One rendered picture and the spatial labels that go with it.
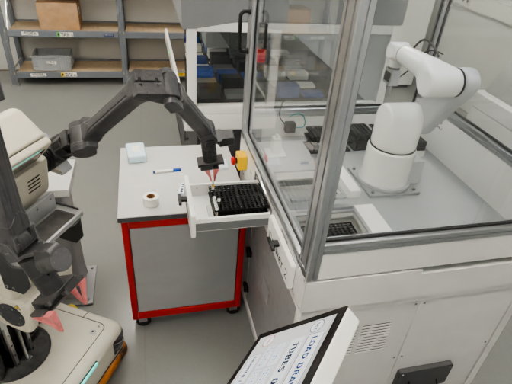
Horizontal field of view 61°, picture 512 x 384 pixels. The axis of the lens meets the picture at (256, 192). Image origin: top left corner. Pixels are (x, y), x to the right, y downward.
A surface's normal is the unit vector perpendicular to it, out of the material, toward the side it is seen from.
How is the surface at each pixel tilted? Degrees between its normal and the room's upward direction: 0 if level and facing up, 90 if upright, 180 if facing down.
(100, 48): 90
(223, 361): 0
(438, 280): 90
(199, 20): 90
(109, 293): 0
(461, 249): 90
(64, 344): 0
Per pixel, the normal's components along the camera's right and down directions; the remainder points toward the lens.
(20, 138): 0.69, -0.46
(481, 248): 0.22, 0.56
